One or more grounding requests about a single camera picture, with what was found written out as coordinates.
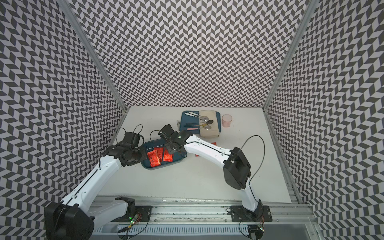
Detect red tea bag two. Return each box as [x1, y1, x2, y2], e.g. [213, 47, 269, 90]
[163, 151, 173, 163]

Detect teal plastic storage box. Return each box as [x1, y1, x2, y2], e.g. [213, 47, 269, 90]
[141, 139, 186, 170]

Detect red tea bag three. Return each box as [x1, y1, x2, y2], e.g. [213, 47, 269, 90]
[147, 150, 161, 168]

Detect red tea bag five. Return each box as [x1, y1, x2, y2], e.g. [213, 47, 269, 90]
[155, 147, 164, 163]

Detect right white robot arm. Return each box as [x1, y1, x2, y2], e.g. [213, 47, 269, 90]
[158, 125, 261, 212]

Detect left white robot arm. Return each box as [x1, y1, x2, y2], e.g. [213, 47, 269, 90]
[44, 143, 147, 240]

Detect teal cutlery tray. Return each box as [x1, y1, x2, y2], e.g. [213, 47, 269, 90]
[180, 111, 222, 133]

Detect beige folded cloth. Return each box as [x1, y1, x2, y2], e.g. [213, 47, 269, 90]
[199, 110, 221, 139]

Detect pink translucent cup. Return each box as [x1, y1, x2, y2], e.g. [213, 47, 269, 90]
[222, 114, 233, 128]

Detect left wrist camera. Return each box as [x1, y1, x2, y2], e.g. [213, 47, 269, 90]
[122, 132, 142, 148]

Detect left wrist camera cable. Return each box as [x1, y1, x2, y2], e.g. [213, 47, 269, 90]
[114, 124, 144, 144]

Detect pink handle spoon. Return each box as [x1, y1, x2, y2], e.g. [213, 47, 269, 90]
[187, 125, 212, 131]

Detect white handle spoon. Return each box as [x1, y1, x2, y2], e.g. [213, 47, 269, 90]
[184, 112, 210, 123]

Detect dark green handle spoon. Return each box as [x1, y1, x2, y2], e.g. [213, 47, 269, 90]
[184, 120, 214, 127]

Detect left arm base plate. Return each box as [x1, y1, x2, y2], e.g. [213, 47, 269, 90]
[115, 206, 153, 223]

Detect aluminium front rail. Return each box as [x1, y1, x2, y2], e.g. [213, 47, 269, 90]
[93, 197, 323, 240]

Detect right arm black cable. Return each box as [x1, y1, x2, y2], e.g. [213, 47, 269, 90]
[239, 134, 267, 193]

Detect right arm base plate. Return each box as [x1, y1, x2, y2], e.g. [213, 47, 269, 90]
[228, 205, 273, 223]

